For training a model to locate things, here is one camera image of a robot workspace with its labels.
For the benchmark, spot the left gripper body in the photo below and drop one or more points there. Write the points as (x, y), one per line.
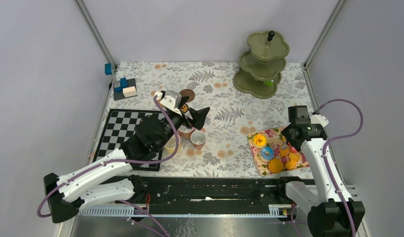
(179, 120)

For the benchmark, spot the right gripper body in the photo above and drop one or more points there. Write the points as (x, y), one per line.
(286, 132)

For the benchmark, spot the pink strawberry cake slice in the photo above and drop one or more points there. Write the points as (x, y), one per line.
(293, 150)

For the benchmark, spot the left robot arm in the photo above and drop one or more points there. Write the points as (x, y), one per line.
(140, 141)

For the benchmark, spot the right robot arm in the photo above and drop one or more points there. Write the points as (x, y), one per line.
(331, 212)

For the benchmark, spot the large pink floral mug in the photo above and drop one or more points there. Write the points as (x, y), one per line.
(185, 132)

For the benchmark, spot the black orange face coaster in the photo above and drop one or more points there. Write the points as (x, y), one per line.
(184, 108)

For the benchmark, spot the square yellow cracker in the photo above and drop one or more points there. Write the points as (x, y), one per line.
(295, 157)

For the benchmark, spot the orange bear cookie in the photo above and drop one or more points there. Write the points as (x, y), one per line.
(284, 151)

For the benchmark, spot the dark brown round coaster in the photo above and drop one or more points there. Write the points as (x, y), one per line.
(189, 93)

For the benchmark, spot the yellow mug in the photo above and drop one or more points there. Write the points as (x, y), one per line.
(170, 146)

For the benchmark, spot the floral snack tray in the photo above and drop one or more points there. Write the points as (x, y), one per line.
(275, 140)

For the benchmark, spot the small orange cookie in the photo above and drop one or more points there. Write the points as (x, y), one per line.
(290, 165)

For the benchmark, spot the floral tablecloth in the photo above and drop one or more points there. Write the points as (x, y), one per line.
(232, 117)

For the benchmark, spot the blue frosted donut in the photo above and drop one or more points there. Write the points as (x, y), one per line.
(266, 154)

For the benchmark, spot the yellow frosted donut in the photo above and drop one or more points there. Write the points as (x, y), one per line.
(259, 141)

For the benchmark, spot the black white chessboard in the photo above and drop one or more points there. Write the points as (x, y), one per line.
(119, 126)

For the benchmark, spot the toy block set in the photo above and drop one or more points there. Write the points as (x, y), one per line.
(124, 88)

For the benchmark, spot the green three-tier serving stand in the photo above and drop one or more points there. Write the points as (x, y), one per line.
(264, 61)

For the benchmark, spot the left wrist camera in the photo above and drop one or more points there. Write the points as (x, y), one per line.
(171, 100)

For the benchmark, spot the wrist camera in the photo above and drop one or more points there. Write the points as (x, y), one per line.
(319, 119)
(171, 100)

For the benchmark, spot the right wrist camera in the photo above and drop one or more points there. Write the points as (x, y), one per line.
(319, 119)

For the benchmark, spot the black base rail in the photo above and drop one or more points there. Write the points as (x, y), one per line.
(209, 196)

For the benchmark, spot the blue clip on frame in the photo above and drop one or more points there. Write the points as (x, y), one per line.
(108, 69)

